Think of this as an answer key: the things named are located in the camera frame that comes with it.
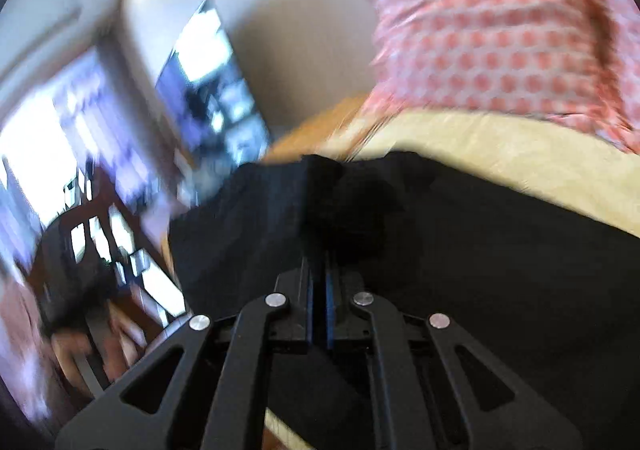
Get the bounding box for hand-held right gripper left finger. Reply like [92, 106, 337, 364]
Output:
[54, 257, 315, 450]

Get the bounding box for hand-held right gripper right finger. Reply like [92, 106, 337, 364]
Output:
[325, 253, 583, 450]

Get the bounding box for black pants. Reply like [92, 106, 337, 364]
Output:
[167, 151, 640, 450]

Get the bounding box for dark wooden furniture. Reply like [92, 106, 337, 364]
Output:
[30, 165, 188, 398]

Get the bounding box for bright window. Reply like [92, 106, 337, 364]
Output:
[0, 48, 166, 251]

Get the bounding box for red patterned white cloth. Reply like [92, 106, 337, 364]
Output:
[345, 0, 640, 155]

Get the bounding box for wall-mounted television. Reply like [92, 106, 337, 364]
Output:
[155, 0, 273, 166]

